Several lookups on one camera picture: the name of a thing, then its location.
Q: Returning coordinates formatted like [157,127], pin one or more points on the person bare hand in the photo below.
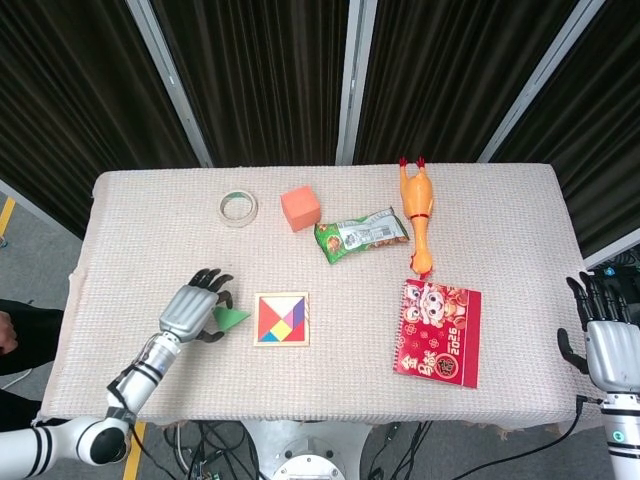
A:
[6,332]

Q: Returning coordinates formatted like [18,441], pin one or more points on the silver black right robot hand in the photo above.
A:
[612,355]

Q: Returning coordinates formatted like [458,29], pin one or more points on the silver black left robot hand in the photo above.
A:
[187,312]

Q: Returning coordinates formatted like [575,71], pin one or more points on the green wooden triangle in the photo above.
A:
[232,317]

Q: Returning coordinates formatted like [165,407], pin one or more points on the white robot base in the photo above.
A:
[305,450]

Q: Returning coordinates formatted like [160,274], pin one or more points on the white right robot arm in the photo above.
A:
[622,440]

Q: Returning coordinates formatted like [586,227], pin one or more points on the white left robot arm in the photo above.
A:
[140,380]

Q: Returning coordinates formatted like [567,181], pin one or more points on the large red tangram triangle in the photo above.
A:
[267,319]

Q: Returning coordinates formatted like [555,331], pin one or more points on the blue tangram triangle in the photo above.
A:
[270,338]

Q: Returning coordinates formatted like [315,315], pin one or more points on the yellow tangram square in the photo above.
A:
[282,330]

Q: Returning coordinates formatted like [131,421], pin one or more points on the pink tangram triangle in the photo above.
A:
[289,320]

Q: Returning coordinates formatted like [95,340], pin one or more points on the medium red tangram triangle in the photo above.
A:
[297,336]

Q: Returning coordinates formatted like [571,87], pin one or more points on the person black clothing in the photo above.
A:
[35,340]

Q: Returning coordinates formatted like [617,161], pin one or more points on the black equipment with blue light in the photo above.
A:
[625,272]

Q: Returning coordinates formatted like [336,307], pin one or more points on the wooden tangram tray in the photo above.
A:
[281,305]

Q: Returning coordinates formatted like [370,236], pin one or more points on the beige masking tape roll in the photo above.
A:
[237,224]

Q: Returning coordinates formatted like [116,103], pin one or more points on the purple tangram parallelogram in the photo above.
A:
[298,315]

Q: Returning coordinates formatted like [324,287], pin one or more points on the orange foam cube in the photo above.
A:
[300,210]

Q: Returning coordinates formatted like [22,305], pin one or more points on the red spiral 2026 calendar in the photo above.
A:
[435,345]

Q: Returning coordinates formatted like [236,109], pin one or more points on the beige woven tablecloth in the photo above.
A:
[350,390]

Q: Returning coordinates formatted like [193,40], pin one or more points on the green snack bag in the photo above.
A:
[360,235]

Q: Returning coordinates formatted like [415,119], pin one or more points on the dark pleated curtain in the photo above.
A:
[600,125]
[260,75]
[450,75]
[75,100]

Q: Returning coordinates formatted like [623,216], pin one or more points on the orange rubber chicken toy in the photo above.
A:
[417,195]

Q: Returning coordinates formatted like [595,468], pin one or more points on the white aluminium partition rail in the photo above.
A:
[40,211]
[615,255]

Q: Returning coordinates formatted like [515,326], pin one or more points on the white aluminium frame post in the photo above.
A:
[171,80]
[354,80]
[540,80]

